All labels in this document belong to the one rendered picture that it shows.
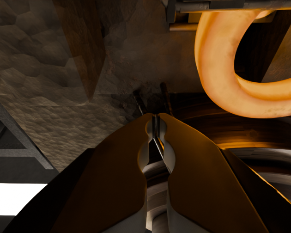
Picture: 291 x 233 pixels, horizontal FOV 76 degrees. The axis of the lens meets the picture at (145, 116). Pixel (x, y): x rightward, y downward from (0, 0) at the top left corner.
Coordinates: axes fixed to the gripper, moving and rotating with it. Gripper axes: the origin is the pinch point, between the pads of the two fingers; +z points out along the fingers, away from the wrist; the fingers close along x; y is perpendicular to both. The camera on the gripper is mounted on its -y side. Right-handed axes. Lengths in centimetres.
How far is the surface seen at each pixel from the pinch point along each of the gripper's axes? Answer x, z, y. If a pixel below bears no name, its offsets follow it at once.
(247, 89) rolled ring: 10.1, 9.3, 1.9
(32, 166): -511, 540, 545
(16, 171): -567, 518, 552
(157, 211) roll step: 0.3, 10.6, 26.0
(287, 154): 17.9, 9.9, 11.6
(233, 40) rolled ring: 6.5, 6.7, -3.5
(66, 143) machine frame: -25.1, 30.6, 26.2
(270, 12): 14.9, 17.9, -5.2
